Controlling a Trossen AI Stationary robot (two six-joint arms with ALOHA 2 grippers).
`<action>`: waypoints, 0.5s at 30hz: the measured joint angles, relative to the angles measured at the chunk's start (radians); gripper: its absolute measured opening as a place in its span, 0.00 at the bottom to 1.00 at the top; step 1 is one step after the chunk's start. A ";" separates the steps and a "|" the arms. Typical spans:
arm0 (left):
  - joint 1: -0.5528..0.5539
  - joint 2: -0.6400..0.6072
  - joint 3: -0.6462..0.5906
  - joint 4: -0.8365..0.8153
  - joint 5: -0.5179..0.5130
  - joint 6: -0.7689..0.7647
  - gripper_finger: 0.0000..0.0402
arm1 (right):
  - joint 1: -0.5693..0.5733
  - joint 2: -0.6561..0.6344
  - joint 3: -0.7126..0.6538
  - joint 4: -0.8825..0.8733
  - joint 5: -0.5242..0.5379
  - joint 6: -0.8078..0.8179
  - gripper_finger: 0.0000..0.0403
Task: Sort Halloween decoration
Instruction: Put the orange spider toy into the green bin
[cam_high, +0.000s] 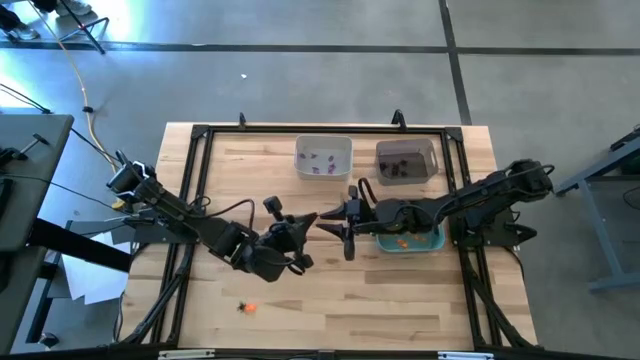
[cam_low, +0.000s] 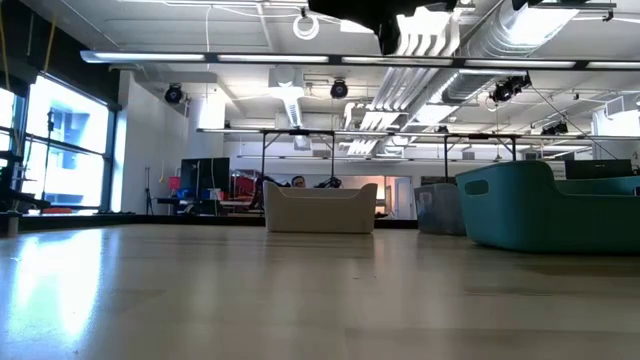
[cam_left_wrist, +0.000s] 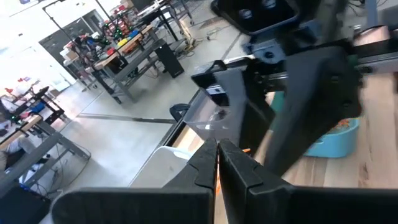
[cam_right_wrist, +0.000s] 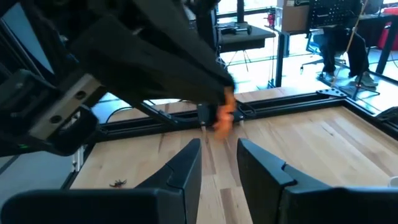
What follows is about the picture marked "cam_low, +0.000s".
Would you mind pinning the black background robot arm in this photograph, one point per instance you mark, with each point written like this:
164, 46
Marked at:
329, 183

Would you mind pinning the black tripod stand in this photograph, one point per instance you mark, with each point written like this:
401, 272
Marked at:
148, 200

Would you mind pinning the person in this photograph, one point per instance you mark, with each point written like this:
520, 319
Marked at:
298, 181

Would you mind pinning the grey translucent plastic bin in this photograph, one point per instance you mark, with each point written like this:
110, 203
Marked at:
440, 210

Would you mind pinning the black background table frame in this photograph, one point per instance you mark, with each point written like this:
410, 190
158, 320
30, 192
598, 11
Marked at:
263, 160
446, 160

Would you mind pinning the white plastic bin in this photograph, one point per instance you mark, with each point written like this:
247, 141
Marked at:
320, 210

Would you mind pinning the dark background desk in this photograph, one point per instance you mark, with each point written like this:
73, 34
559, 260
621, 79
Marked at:
200, 206

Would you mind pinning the white ceiling duct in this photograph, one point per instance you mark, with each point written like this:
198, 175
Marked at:
292, 107

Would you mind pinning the black ceiling spotlight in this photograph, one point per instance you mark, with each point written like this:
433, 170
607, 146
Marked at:
507, 89
339, 89
174, 93
554, 128

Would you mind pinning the white short post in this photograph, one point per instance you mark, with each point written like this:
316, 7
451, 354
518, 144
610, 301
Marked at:
13, 226

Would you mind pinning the teal plastic bin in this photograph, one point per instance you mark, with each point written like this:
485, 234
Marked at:
525, 215

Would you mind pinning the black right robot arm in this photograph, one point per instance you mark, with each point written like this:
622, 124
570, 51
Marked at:
520, 4

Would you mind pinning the black computer monitor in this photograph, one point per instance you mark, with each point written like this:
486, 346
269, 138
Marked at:
207, 175
597, 169

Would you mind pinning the red storage bin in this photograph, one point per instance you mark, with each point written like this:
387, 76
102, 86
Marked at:
175, 183

